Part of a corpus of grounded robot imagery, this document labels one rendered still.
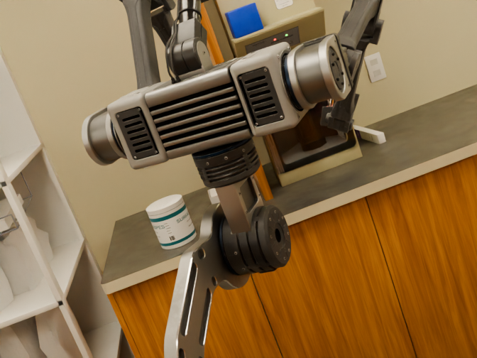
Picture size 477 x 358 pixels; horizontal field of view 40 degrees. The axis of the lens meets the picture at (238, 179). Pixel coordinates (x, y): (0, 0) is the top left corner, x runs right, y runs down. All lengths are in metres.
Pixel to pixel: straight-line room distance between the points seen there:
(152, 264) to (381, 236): 0.77
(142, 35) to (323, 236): 0.93
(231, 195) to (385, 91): 1.63
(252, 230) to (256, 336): 0.96
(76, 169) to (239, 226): 1.52
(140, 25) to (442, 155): 1.07
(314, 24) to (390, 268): 0.87
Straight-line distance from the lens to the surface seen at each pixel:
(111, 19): 2.75
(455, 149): 2.27
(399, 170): 2.21
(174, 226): 2.19
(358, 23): 1.65
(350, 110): 2.04
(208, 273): 1.37
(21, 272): 2.52
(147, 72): 1.71
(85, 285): 2.99
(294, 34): 2.29
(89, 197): 2.86
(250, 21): 2.22
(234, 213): 1.40
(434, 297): 2.43
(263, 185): 2.32
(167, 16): 1.89
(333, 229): 2.22
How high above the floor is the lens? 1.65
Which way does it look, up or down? 15 degrees down
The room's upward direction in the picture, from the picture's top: 20 degrees counter-clockwise
